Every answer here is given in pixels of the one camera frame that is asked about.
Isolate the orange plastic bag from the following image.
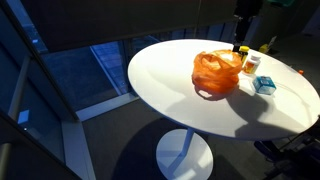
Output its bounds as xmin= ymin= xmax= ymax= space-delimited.
xmin=191 ymin=49 xmax=244 ymax=95

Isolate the yellow background object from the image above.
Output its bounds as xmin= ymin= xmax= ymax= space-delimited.
xmin=258 ymin=35 xmax=278 ymax=55

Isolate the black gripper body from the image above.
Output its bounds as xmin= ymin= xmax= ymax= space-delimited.
xmin=234 ymin=0 xmax=264 ymax=19

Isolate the white table pedestal base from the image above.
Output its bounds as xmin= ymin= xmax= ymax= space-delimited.
xmin=155 ymin=128 xmax=215 ymax=180

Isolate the small white pill bottle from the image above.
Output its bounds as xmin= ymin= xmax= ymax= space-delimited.
xmin=242 ymin=54 xmax=262 ymax=76

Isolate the blue white small box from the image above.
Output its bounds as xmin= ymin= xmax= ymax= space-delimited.
xmin=252 ymin=75 xmax=278 ymax=96

